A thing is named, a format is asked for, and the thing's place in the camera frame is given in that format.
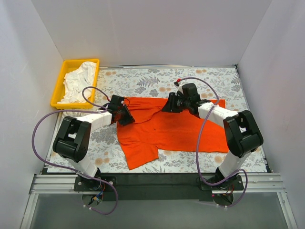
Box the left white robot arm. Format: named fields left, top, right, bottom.
left=52, top=95, right=135, bottom=191

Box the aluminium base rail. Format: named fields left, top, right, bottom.
left=30, top=173, right=286, bottom=194

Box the yellow plastic bin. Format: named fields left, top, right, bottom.
left=51, top=59, right=100, bottom=109

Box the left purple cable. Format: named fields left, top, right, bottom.
left=32, top=86, right=119, bottom=215

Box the orange t shirt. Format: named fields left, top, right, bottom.
left=116, top=96, right=228, bottom=170

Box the white t shirt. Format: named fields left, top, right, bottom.
left=57, top=61, right=97, bottom=104

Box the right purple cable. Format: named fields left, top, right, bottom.
left=173, top=77, right=248, bottom=208

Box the purple cable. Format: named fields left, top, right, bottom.
left=173, top=77, right=248, bottom=208
left=32, top=86, right=119, bottom=215

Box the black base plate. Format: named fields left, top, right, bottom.
left=73, top=173, right=245, bottom=202

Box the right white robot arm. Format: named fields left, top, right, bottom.
left=162, top=81, right=264, bottom=190

